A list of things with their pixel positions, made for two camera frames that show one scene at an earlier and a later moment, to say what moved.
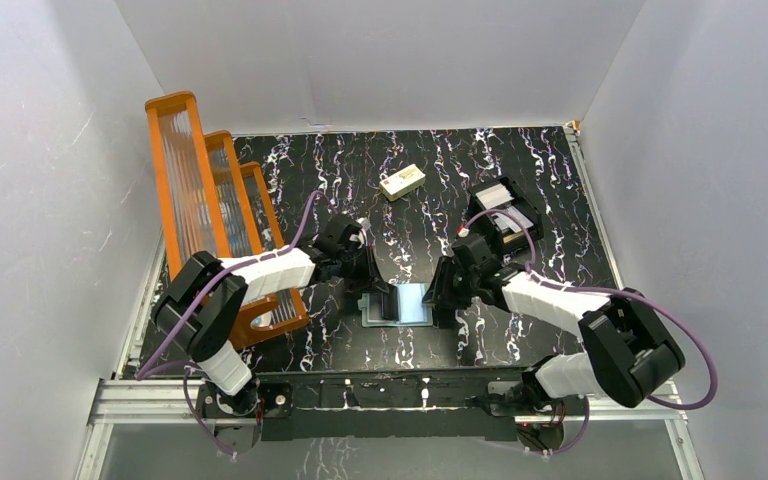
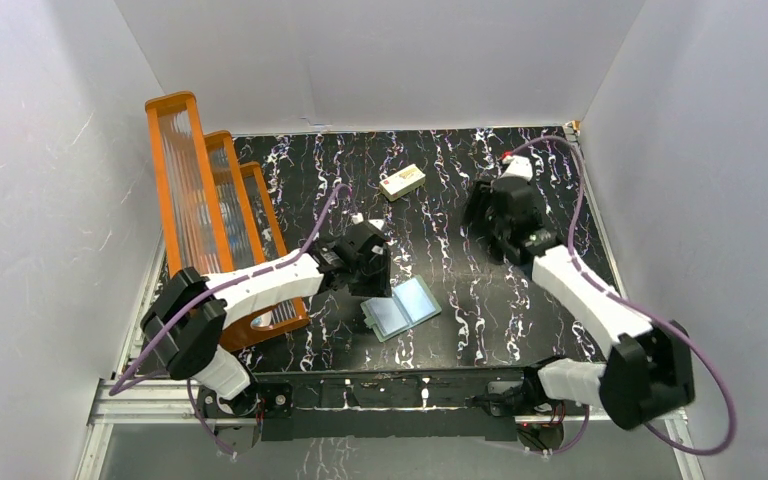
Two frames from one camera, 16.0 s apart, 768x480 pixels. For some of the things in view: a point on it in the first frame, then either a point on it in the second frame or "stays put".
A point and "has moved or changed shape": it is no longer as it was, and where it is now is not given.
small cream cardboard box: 402,183 stays put
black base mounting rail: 459,404 stays put
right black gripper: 439,290 → 480,195
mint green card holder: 414,307 has moved or changed shape
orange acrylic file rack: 215,205 stays put
